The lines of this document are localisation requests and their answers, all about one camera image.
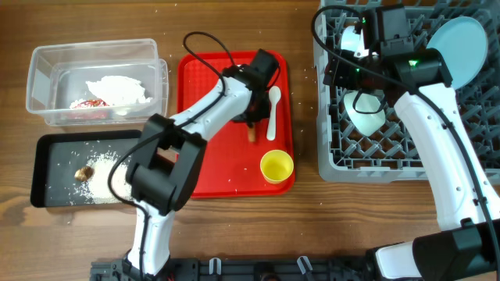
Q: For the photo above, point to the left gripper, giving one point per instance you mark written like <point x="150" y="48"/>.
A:
<point x="262" y="114"/>

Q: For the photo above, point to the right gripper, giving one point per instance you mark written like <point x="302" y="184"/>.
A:
<point x="334" y="72"/>

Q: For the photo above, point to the white plastic spoon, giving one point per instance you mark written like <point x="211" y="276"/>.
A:
<point x="274" y="97"/>

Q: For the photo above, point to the carrot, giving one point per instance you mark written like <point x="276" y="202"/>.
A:
<point x="251" y="133"/>

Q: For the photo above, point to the small light blue bowl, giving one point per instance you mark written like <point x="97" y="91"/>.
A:
<point x="353" y="41"/>

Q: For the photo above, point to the green bowl of rice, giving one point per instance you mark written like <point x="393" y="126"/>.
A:
<point x="364" y="111"/>

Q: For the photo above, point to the yellow cup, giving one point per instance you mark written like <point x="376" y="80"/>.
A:
<point x="276" y="166"/>

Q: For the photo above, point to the large light blue plate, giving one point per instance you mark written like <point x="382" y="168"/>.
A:
<point x="463" y="44"/>

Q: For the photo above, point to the white tissue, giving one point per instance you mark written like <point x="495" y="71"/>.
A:
<point x="118" y="91"/>

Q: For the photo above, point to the red snack wrapper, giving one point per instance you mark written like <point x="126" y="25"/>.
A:
<point x="90" y="103"/>

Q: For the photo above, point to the white rice pile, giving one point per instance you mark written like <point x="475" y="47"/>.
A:
<point x="96" y="190"/>

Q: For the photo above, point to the brown food scrap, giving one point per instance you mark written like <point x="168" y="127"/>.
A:
<point x="84" y="174"/>

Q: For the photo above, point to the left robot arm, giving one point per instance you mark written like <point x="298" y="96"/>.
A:
<point x="166" y="162"/>

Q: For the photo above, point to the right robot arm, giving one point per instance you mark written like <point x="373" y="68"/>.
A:
<point x="421" y="85"/>

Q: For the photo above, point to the grey dishwasher rack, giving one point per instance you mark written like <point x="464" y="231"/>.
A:
<point x="345" y="155"/>

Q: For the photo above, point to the red serving tray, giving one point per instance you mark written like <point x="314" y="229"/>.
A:
<point x="231" y="166"/>

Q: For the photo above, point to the clear plastic bin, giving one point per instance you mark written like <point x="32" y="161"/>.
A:
<point x="58" y="75"/>

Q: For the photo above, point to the black tray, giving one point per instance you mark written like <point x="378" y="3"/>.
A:
<point x="59" y="156"/>

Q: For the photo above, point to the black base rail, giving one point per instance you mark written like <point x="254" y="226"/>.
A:
<point x="302" y="268"/>

